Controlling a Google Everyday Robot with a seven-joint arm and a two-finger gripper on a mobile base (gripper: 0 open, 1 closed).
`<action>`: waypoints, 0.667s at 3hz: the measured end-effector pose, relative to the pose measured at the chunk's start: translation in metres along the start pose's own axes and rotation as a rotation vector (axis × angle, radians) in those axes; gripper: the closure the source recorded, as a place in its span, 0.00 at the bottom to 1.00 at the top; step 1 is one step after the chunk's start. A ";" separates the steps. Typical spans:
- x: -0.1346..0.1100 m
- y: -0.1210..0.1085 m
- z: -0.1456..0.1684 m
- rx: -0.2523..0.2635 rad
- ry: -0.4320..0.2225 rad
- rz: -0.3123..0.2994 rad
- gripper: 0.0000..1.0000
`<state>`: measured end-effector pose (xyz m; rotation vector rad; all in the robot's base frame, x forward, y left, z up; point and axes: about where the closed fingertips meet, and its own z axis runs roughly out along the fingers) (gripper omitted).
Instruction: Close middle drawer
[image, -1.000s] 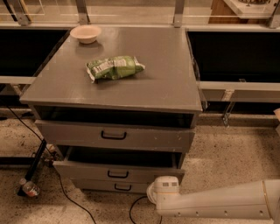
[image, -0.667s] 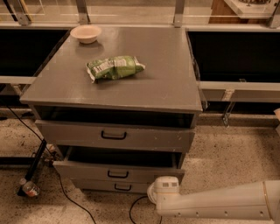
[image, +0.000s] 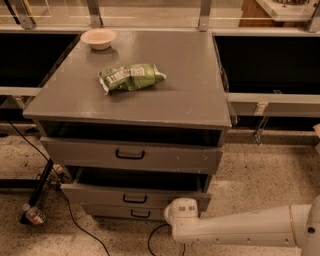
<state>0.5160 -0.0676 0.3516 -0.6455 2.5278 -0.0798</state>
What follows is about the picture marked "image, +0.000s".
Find grey drawer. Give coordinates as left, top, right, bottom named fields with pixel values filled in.
left=61, top=167, right=211, bottom=211
left=41, top=137, right=222, bottom=174
left=82, top=204, right=165, bottom=221

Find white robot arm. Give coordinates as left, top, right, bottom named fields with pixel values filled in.
left=164, top=197, right=320, bottom=256

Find grey top drawer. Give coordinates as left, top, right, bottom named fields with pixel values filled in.
left=41, top=137, right=222, bottom=174

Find grey drawer cabinet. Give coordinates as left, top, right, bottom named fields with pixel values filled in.
left=22, top=29, right=233, bottom=201

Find grey bottom drawer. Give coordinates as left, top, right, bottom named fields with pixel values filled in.
left=82, top=204, right=165, bottom=221

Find green chip bag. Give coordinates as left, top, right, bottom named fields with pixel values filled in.
left=98, top=64, right=166, bottom=94

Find beige bowl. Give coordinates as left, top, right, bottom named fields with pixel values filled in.
left=80, top=28, right=116, bottom=50

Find black metal stand leg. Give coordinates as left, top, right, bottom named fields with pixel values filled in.
left=20, top=159, right=53, bottom=224

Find wooden furniture in background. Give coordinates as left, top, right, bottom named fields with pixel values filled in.
left=239, top=0, right=319, bottom=27

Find plastic water bottle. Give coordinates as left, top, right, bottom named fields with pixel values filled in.
left=22, top=203, right=46, bottom=225

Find black cable under cabinet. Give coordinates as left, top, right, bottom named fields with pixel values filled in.
left=147, top=223, right=186, bottom=256

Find black floor cable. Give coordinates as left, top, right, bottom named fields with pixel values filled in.
left=6, top=119, right=112, bottom=256

